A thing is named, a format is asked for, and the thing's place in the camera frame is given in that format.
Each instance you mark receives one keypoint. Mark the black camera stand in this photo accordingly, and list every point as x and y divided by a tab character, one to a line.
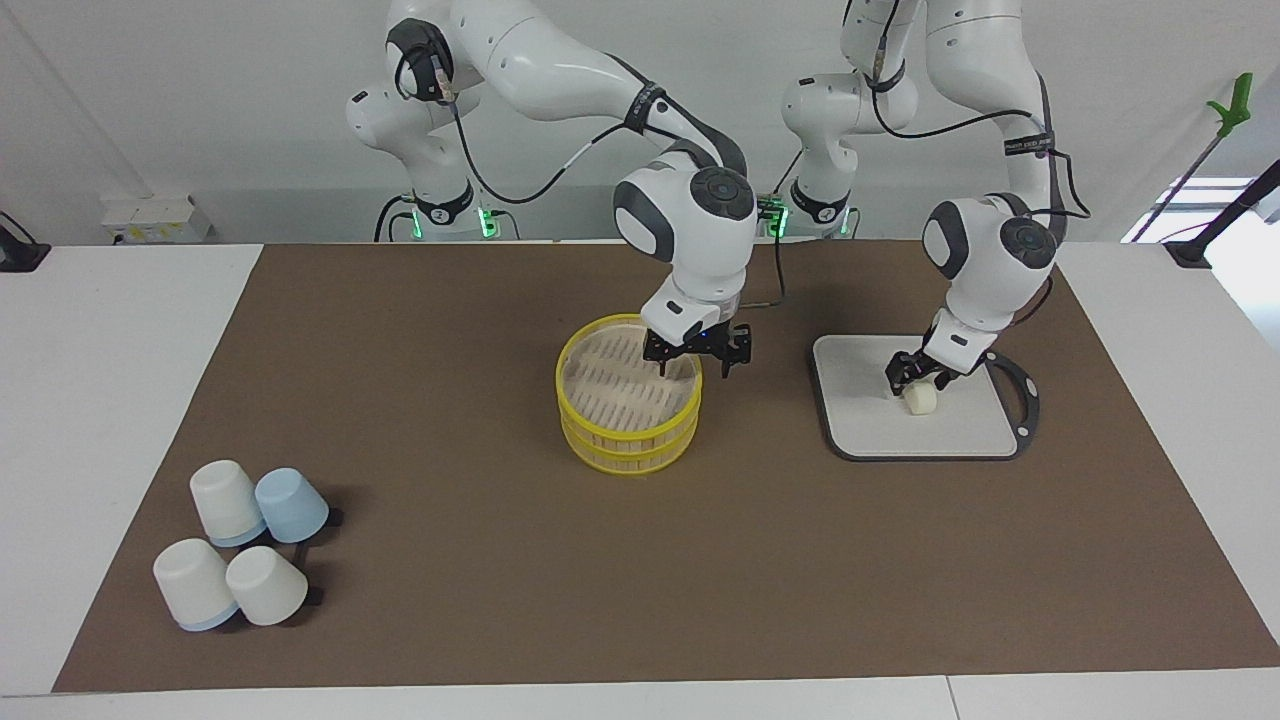
1190	250

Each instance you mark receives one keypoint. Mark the grey cutting board dark rim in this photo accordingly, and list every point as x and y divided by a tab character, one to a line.
900	410

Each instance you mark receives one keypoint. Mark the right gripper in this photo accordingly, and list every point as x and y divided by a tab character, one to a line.
695	315

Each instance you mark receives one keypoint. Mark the brown table mat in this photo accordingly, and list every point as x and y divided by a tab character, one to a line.
640	580

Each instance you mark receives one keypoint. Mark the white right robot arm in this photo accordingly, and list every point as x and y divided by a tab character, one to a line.
560	75

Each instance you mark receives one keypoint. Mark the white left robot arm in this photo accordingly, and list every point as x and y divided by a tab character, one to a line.
990	260

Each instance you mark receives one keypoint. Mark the white plastic cup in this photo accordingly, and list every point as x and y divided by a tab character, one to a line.
192	585
225	500
265	588

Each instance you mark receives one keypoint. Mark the light blue plastic cup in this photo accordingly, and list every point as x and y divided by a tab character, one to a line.
292	505

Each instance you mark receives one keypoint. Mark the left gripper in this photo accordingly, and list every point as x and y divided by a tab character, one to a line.
955	345

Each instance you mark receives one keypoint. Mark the white power strip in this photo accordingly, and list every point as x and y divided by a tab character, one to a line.
155	218

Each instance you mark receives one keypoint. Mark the yellow bamboo steamer lid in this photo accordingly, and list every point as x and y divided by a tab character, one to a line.
620	385

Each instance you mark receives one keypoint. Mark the white steamed bun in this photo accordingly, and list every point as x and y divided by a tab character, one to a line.
921	400

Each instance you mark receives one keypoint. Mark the green tipped pole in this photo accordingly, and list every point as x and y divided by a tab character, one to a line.
1238	105

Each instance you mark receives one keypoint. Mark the black table clamp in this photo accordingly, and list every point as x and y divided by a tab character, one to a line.
20	255

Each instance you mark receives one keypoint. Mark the yellow bamboo steamer base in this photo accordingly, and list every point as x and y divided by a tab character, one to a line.
630	458

